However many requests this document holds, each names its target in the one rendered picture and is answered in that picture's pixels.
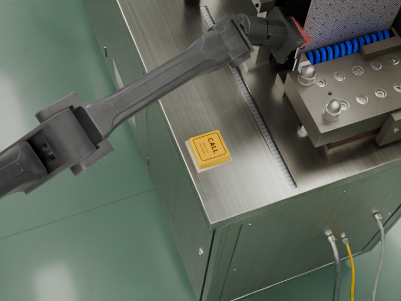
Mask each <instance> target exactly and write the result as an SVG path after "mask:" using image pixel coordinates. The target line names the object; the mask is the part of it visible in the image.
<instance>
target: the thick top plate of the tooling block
mask: <svg viewBox="0 0 401 301"><path fill-rule="evenodd" d="M314 67H315V69H316V76H315V82H314V84H313V85H312V86H309V87H305V86H303V85H301V84H300V83H299V82H298V76H299V74H300V73H299V71H298V70H294V71H291V72H288V74H287V76H286V80H285V84H284V86H283V89H284V91H285V93H286V95H287V96H288V99H289V101H290V102H291V104H292V106H293V108H294V110H295V111H296V113H297V115H298V117H299V119H300V121H301V123H302V125H303V127H304V128H305V130H306V132H307V134H308V136H309V138H310V140H311V142H312V143H313V145H314V147H315V148H316V147H319V146H322V145H325V144H328V143H331V142H334V141H337V140H340V139H343V138H346V137H349V136H353V135H355V134H359V133H362V132H364V131H368V130H371V129H373V128H377V127H380V126H382V125H384V123H385V122H386V120H387V118H388V117H389V115H390V114H391V113H393V112H397V111H399V110H401V48H400V49H398V50H394V51H391V52H387V53H384V54H380V55H378V56H374V57H370V58H368V59H363V57H362V56H361V54H360V53H359V51H358V52H356V53H352V54H348V55H346V56H342V57H338V58H336V59H332V60H328V61H325V62H321V63H318V64H314ZM333 99H336V100H339V101H340V103H341V113H340V117H339V119H338V120H337V121H334V122H331V121H327V120H326V119H325V118H324V117H323V115H322V111H323V109H324V108H325V106H326V104H328V103H329V102H330V101H331V100H333Z"/></svg>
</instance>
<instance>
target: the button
mask: <svg viewBox="0 0 401 301"><path fill-rule="evenodd" d="M189 145H190V148H191V150H192V152H193V154H194V157H195V159H196V162H197V164H198V166H199V168H200V169H203V168H206V167H209V166H212V165H215V164H219V163H221V162H224V161H228V160H229V158H230V154H229V152H228V150H227V147H226V145H225V143H224V140H223V138H222V136H221V134H220V132H219V130H215V131H212V132H209V133H205V134H202V135H200V136H196V137H192V138H190V139H189Z"/></svg>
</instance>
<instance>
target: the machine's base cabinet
mask: <svg viewBox="0 0 401 301"><path fill-rule="evenodd" d="M82 3H83V5H84V7H85V11H86V12H87V15H88V18H89V20H90V23H91V26H92V29H93V31H94V34H95V37H96V38H97V42H98V44H99V46H100V49H101V52H102V54H103V57H104V60H105V62H106V65H107V68H108V70H109V73H110V76H111V77H112V81H113V83H114V85H115V88H116V90H119V89H120V88H122V87H124V86H126V85H128V84H129V83H131V82H133V81H135V80H136V79H138V78H139V77H141V76H143V75H144V73H143V70H142V68H141V66H140V63H139V61H138V58H137V56H136V54H135V51H134V49H133V47H132V44H131V41H130V40H129V37H128V34H127V32H126V30H125V27H124V25H123V22H122V20H121V18H120V15H119V13H118V11H117V8H116V5H115V3H114V1H113V0H82ZM128 122H129V125H130V127H131V130H132V133H133V135H134V138H135V141H136V142H137V146H138V148H139V150H140V153H141V156H142V158H143V161H144V164H145V166H146V169H147V172H148V174H149V177H150V179H151V181H152V185H153V187H154V189H155V192H156V195H157V197H158V200H159V203H160V205H161V208H162V211H163V213H164V216H165V218H166V221H167V224H168V226H169V229H170V231H171V234H172V237H173V239H174V242H175V244H176V247H177V250H178V252H179V255H180V257H181V260H182V263H183V265H184V268H185V270H186V273H187V276H188V277H189V281H190V283H191V285H192V289H193V291H194V293H195V296H196V299H197V301H239V300H242V299H245V298H247V297H250V296H253V295H255V294H258V293H261V292H263V291H266V290H269V289H271V288H274V287H277V286H279V285H282V284H284V283H287V282H290V281H292V280H295V279H297V278H301V277H303V276H305V275H308V274H311V273H314V272H316V271H319V270H321V269H324V268H327V267H329V266H332V265H334V264H335V262H334V256H333V253H332V249H331V246H330V244H328V243H327V241H326V239H327V238H328V237H329V236H332V235H335V236H336V238H337V241H336V242H335V243H336V245H337V249H338V252H339V256H340V262H343V261H345V260H348V259H350V258H349V255H348V251H347V248H346V245H343V243H342V240H343V239H344V238H348V239H349V241H350V243H349V244H348V245H349V247H350V251H351V255H352V257H356V256H358V255H361V254H363V253H367V252H369V251H372V250H373V249H374V247H375V246H376V245H377V244H378V243H379V242H380V241H381V235H380V229H379V226H378V222H377V221H375V220H374V218H373V216H374V215H375V214H377V213H381V215H382V219H381V223H382V225H383V229H384V236H385V235H386V234H387V232H388V231H389V230H390V229H391V228H392V227H393V226H394V225H395V224H396V222H397V221H398V220H399V219H400V218H401V165H398V166H395V167H392V168H389V169H387V170H384V171H380V172H378V173H375V174H372V175H370V176H366V177H363V178H361V179H358V180H355V181H352V182H349V183H346V184H344V185H341V186H337V187H335V188H332V189H329V190H327V191H323V192H320V193H317V194H315V195H312V196H308V197H306V198H303V199H300V200H298V201H294V202H291V203H289V204H286V205H283V206H280V207H277V208H274V209H272V210H269V211H265V212H263V213H260V214H257V215H254V216H251V217H248V218H245V219H243V220H240V221H237V222H234V223H231V224H228V225H225V226H222V227H220V228H217V229H214V230H211V231H210V230H209V229H208V227H207V225H206V222H205V219H204V218H203V215H202V212H201V210H200V208H199V205H198V202H197V200H196V198H195V195H194V193H193V191H192V188H191V186H190V183H189V181H188V179H187V176H186V174H185V172H184V169H183V166H182V164H181V162H180V159H179V157H178V155H177V152H176V150H175V147H174V145H173V143H172V140H171V138H170V136H169V133H168V130H167V129H166V126H165V123H164V121H163V119H162V116H161V113H160V111H159V109H158V106H157V104H156V102H155V103H154V104H152V105H150V106H149V107H147V108H145V109H144V110H142V111H141V112H139V113H138V114H136V115H134V116H133V117H131V118H130V119H128Z"/></svg>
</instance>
